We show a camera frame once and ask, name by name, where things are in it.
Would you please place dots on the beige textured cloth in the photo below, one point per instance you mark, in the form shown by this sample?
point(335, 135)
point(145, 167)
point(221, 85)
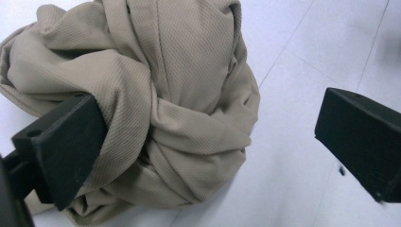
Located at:
point(176, 94)

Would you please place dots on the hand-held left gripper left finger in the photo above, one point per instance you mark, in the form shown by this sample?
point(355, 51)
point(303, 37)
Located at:
point(69, 148)

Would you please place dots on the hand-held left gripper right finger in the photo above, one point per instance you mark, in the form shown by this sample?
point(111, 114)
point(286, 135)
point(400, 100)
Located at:
point(362, 135)

